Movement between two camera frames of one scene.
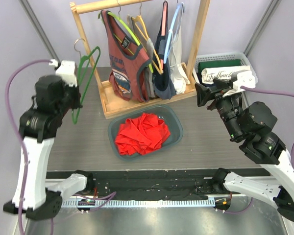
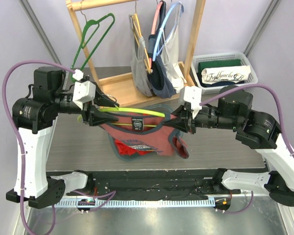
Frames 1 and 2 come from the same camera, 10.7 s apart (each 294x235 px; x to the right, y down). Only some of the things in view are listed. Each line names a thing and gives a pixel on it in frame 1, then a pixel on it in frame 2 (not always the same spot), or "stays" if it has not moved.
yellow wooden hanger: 134,19 -> 135,23
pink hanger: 164,28 -> 156,19
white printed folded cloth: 208,75 stays
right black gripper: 214,92 -> 188,120
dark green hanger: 81,60 -> 82,46
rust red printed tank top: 127,57 -> 147,132
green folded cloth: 211,64 stays
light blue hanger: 170,35 -> 161,26
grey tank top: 148,43 -> 142,75
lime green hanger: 128,29 -> 80,118
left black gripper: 77,102 -> 92,115
